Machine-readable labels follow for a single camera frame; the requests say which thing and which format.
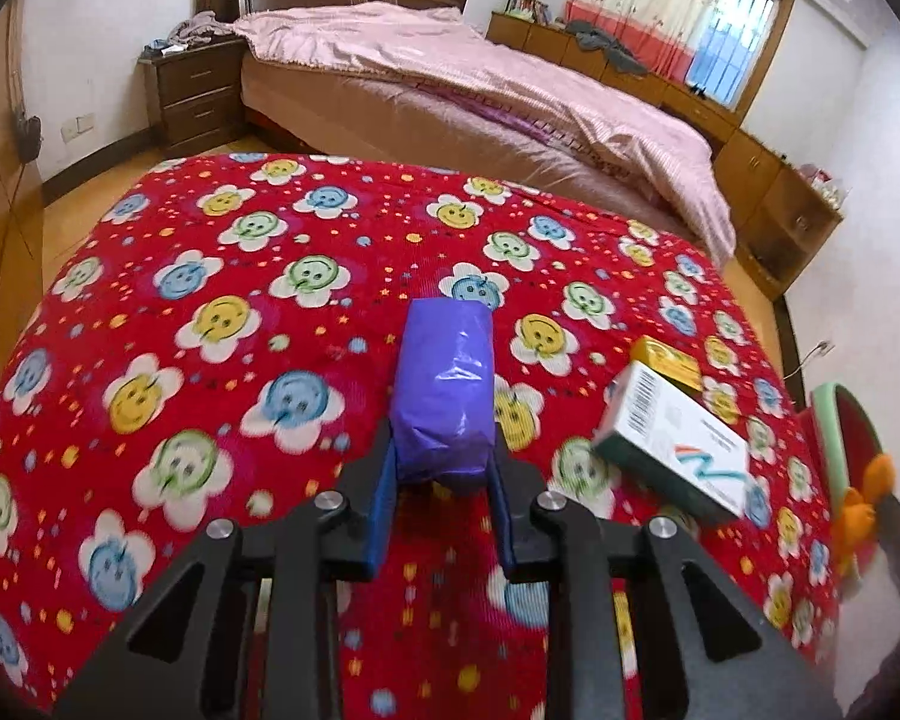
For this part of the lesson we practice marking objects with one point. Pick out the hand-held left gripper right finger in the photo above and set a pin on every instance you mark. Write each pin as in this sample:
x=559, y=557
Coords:
x=499, y=514

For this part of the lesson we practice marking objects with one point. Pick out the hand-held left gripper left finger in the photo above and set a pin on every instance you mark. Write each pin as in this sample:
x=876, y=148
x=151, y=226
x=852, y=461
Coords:
x=381, y=510

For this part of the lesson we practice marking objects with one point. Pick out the red bin with green rim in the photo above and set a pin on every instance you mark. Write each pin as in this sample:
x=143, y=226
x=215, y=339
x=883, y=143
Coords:
x=832, y=420

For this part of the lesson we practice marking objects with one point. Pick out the purple plastic packet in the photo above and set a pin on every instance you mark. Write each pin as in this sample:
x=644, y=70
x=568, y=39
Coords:
x=439, y=390

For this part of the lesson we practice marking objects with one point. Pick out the white and teal box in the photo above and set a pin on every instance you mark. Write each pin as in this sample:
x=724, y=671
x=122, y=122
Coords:
x=667, y=427

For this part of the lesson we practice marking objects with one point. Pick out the red flower print blanket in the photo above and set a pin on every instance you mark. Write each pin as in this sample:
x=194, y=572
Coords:
x=195, y=390

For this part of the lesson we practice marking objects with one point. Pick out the small yellow box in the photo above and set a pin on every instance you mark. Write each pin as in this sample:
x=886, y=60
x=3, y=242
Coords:
x=667, y=360

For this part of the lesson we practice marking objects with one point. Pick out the wooden corner shelf unit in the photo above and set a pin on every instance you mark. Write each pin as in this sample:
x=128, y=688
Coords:
x=787, y=232

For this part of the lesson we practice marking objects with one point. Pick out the wooden bed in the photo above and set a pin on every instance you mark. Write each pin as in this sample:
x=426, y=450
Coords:
x=307, y=97

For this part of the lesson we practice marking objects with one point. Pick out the pink quilt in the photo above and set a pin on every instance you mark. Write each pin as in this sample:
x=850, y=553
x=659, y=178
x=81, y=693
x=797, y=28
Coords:
x=495, y=67

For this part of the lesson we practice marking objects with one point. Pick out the dark wooden nightstand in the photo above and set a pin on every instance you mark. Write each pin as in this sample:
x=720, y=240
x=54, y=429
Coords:
x=195, y=97

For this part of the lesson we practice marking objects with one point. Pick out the small black device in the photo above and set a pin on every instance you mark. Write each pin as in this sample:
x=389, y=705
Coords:
x=698, y=94

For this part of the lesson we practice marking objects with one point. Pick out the dark clothes pile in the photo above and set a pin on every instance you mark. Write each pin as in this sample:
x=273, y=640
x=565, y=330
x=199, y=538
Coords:
x=607, y=49

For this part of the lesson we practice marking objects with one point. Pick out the long wooden cabinet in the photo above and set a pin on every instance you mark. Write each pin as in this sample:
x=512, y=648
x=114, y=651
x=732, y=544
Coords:
x=540, y=37

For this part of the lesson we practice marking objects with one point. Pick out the row of books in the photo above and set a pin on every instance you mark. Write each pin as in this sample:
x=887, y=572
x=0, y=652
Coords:
x=529, y=7

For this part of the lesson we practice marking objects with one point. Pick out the black hanging device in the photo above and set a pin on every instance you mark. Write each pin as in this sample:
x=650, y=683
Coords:
x=26, y=136

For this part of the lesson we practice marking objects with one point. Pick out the crumpled grey cloth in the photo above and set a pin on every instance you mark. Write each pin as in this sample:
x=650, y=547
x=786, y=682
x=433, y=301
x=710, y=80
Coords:
x=191, y=30

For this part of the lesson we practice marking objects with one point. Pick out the barred window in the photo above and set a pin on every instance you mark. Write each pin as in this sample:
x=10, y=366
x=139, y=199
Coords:
x=727, y=37

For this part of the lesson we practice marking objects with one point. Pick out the white double wall socket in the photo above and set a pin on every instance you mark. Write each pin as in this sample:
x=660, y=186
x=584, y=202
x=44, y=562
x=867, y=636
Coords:
x=79, y=127

